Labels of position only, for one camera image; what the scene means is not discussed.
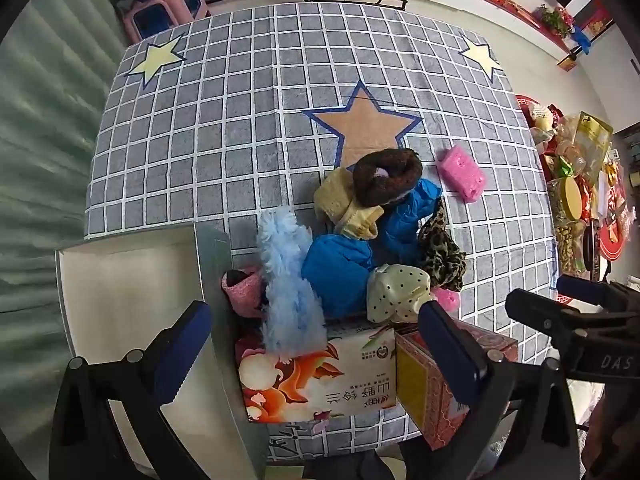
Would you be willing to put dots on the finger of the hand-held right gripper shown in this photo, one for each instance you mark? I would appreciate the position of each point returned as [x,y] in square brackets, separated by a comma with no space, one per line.
[580,285]
[530,306]

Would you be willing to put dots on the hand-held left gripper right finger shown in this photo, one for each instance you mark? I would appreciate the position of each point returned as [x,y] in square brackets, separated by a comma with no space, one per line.
[447,350]

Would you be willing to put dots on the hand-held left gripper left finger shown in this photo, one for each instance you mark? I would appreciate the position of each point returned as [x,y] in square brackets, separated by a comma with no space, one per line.
[186,350]

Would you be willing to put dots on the cream polka dot scrunchie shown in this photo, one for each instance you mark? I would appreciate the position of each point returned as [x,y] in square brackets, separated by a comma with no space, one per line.
[395,290]

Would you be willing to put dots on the pink and black sock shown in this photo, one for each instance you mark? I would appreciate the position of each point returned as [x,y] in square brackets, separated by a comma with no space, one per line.
[240,290]

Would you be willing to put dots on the white storage box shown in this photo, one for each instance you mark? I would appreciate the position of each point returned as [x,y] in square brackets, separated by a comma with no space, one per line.
[130,280]

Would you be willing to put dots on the blue crinkled cloth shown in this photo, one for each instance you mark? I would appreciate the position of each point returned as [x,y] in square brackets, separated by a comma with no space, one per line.
[335,270]
[405,215]

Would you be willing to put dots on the beige cloth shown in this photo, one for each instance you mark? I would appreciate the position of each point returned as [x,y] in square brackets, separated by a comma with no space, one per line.
[335,195]

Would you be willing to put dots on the black round container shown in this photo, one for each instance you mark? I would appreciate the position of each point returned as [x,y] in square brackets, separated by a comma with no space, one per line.
[590,252]

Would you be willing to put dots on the pile of snack packets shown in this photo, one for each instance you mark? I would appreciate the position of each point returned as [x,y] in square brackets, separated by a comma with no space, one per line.
[565,240]

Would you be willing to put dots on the pink foam sponge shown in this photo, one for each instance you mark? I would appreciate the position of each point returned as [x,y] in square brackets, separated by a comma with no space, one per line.
[447,300]
[460,172]

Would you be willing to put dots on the red and yellow carton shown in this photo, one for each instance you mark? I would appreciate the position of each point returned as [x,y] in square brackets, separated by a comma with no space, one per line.
[440,410]

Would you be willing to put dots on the yellow lid round tin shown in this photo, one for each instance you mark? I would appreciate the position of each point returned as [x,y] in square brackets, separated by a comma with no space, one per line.
[571,200]

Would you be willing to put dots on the light blue fluffy scrunchie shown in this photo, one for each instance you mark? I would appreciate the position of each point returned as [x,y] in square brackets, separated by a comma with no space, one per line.
[290,285]

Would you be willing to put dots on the printed tissue pack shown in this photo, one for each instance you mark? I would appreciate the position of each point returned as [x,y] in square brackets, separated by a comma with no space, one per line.
[320,380]

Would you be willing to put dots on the yellow snack packet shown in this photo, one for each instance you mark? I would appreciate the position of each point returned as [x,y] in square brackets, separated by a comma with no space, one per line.
[592,135]

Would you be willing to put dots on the grey-green curtain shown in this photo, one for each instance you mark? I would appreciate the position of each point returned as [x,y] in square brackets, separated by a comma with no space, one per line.
[45,160]

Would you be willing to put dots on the blue toy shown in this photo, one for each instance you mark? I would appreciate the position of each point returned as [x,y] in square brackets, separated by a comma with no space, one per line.
[580,40]

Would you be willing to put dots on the grey checked star cushion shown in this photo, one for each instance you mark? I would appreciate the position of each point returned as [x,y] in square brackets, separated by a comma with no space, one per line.
[250,110]

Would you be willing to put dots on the potted flowers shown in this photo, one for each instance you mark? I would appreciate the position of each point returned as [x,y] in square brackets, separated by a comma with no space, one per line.
[555,20]

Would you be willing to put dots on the pink plastic stool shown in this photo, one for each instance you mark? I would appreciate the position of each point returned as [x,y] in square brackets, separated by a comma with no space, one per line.
[165,10]

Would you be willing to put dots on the red wall shelf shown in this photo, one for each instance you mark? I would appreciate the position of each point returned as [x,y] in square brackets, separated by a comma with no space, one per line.
[500,0]

